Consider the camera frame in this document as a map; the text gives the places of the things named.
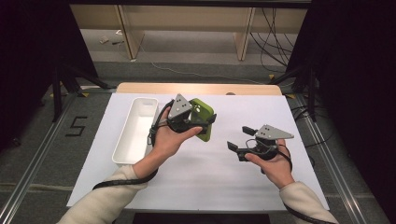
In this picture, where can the person's left hand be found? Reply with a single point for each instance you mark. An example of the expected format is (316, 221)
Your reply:
(168, 143)

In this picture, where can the person's right hand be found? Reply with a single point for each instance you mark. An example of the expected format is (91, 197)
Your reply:
(277, 169)

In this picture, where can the white plastic bin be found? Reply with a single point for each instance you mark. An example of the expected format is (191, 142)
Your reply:
(137, 133)

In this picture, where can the small black floor object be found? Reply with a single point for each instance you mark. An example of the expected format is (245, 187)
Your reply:
(117, 42)

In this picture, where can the green cartoon phone case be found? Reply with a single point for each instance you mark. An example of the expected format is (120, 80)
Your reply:
(204, 109)

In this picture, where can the black metal stand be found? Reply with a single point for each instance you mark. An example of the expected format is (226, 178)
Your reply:
(312, 93)
(56, 93)

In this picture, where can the white table sheet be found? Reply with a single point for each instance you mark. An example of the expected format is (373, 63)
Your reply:
(218, 183)

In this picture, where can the beige wooden shelf unit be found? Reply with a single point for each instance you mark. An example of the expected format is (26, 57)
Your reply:
(186, 18)

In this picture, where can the small white floor object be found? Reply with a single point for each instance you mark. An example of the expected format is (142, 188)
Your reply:
(104, 39)

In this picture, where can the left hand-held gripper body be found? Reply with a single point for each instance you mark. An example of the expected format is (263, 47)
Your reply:
(180, 107)

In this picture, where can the aluminium floor rail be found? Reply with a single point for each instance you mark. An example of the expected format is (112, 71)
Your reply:
(336, 174)
(34, 165)

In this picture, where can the black curtain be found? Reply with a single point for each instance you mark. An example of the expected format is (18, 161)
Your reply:
(358, 77)
(31, 62)

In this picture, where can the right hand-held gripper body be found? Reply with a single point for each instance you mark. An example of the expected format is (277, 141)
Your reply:
(272, 133)

